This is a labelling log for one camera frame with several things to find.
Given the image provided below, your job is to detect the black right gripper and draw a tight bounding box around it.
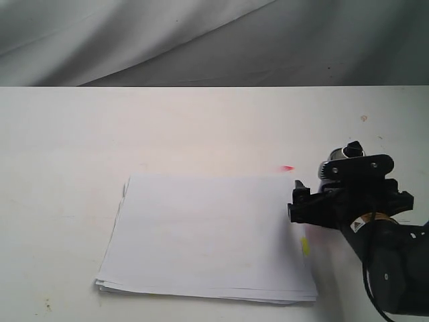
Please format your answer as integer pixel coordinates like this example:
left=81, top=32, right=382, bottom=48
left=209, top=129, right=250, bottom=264
left=288, top=178, right=414, bottom=231

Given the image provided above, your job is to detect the silver spray paint can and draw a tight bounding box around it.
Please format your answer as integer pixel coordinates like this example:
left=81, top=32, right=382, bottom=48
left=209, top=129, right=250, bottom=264
left=318, top=141, right=365, bottom=193

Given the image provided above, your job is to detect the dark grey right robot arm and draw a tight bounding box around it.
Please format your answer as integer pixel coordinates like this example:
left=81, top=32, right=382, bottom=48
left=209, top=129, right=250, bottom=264
left=288, top=179, right=428, bottom=321

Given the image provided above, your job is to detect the white paper stack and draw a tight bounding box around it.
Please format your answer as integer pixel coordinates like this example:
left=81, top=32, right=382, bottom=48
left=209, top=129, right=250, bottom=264
left=95, top=174, right=318, bottom=304

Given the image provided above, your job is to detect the white backdrop cloth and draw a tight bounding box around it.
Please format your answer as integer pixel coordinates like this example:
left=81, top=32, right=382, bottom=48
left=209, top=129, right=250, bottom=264
left=1, top=1, right=428, bottom=87

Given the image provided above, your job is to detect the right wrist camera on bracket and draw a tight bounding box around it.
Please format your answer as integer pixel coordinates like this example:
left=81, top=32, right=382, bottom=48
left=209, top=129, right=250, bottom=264
left=339, top=154, right=394, bottom=182

